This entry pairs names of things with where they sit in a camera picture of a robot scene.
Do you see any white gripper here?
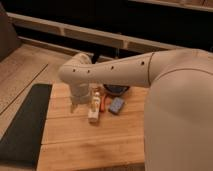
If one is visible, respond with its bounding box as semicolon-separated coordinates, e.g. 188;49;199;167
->
69;83;91;113

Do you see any dark blue bowl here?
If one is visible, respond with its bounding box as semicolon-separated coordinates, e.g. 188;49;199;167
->
104;84;129;96

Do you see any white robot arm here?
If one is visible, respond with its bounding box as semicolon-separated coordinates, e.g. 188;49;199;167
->
59;49;213;171

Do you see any orange marker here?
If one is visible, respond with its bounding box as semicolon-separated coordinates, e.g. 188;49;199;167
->
100;95;107;112

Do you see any wooden board table top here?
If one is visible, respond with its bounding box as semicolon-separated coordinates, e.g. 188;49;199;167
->
37;83;147;171

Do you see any white shelf rail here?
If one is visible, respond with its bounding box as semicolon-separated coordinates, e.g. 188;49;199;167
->
7;12;181;53

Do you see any white bottle with label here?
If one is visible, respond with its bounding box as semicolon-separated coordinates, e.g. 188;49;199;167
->
88;92;101;123

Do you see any black floor mat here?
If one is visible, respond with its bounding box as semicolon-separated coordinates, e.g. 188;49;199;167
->
0;84;52;167

